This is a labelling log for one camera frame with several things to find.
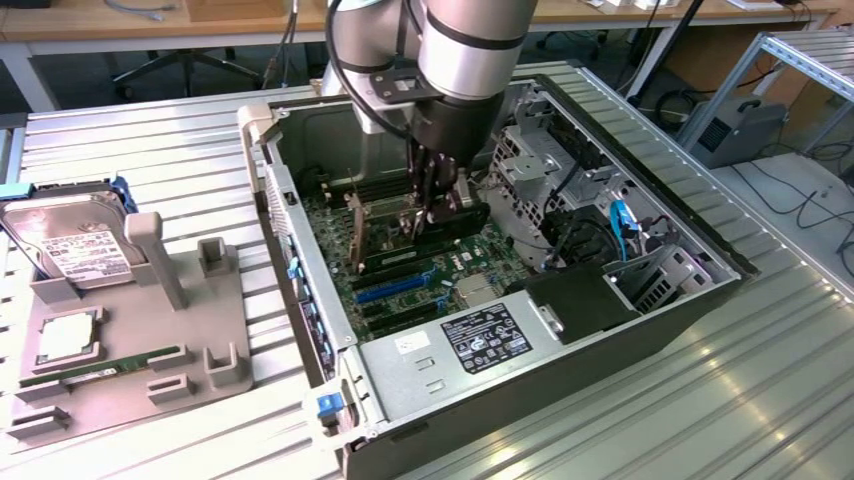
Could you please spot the metal disk bay cage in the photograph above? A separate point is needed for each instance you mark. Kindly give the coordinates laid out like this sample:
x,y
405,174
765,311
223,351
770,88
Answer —
x,y
534,165

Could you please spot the grey parts rack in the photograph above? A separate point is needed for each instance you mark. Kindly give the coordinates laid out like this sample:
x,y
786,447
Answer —
x,y
140,350

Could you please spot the blue expansion slot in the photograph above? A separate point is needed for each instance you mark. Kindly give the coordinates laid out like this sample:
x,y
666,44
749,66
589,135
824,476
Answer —
x,y
390,291

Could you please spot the green motherboard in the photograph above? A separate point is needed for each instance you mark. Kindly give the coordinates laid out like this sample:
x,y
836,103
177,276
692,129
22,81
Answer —
x,y
481,260

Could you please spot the installed green RAM stick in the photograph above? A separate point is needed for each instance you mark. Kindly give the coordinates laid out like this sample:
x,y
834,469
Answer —
x,y
401,257

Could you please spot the silver CPU chip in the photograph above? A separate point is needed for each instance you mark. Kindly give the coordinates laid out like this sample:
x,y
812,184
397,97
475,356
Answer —
x,y
66,337

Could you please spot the green graphics card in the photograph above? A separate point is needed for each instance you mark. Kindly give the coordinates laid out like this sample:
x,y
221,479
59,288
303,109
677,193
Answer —
x,y
387,220

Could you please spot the grey power supply unit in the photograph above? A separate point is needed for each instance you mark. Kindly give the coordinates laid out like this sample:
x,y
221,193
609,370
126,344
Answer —
x,y
414,370

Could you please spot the blue case latch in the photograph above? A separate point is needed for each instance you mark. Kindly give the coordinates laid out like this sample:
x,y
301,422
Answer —
x,y
327,406

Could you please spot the open black PC case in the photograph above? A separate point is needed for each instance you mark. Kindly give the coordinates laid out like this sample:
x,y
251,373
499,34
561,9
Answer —
x,y
601,360

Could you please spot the blue disk caddy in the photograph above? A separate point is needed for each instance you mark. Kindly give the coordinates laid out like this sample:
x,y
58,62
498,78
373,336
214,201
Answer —
x,y
123,192

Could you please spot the black plastic shroud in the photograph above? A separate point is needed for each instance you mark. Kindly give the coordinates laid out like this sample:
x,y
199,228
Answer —
x,y
574,300

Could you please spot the silver chipset heatsink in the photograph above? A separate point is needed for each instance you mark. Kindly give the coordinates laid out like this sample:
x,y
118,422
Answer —
x,y
475,291

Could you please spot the wooden desk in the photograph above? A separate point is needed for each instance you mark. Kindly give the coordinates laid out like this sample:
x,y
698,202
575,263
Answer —
x,y
100,27

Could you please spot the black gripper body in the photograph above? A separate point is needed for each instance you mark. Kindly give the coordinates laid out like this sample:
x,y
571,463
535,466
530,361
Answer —
x,y
457,125

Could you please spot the aluminium frame table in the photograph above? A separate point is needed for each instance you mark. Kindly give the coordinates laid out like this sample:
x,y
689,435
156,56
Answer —
x,y
801,55

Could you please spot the loose green RAM stick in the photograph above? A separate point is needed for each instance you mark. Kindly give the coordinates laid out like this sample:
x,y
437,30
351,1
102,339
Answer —
x,y
100,371

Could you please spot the black office chair base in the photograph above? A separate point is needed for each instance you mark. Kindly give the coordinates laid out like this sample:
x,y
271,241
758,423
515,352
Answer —
x,y
181,67

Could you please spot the silver hard disk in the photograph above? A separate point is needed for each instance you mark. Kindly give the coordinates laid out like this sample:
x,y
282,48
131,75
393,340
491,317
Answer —
x,y
74,240

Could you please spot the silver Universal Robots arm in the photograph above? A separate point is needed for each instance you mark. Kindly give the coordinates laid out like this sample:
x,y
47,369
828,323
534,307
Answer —
x,y
467,50

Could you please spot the black slanted pole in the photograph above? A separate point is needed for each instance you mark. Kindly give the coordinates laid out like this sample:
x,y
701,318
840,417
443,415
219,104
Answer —
x,y
670,45

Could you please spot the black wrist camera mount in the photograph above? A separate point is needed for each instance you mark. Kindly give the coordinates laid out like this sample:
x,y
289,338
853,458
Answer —
x,y
401,87

